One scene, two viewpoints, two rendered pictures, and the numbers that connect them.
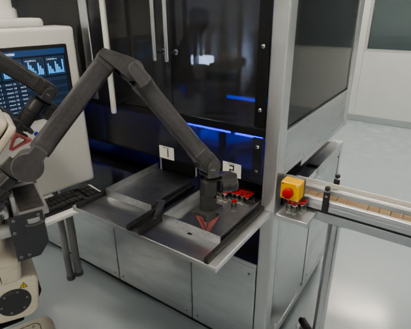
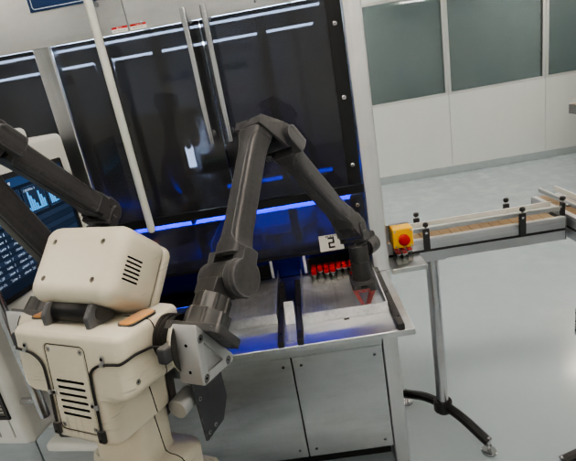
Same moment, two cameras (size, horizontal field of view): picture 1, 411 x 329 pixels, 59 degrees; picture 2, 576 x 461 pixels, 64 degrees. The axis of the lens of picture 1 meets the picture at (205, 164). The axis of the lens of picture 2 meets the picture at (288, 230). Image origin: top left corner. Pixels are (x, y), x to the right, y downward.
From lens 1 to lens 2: 0.81 m
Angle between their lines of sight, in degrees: 30
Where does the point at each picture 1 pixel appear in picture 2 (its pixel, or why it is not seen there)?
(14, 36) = not seen: hidden behind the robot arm
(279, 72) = (367, 118)
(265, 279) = (395, 348)
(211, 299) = (331, 414)
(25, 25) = not seen: hidden behind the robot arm
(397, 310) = (462, 341)
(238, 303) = (368, 397)
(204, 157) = (354, 219)
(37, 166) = (254, 271)
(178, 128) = (328, 193)
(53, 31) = (43, 143)
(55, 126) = (246, 218)
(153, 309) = not seen: outside the picture
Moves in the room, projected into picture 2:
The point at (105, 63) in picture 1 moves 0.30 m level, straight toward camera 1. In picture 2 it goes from (265, 132) to (384, 123)
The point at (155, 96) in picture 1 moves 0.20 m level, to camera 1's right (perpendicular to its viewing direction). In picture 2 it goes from (305, 162) to (364, 144)
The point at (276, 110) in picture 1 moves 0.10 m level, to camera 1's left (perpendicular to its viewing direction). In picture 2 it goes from (372, 158) to (349, 166)
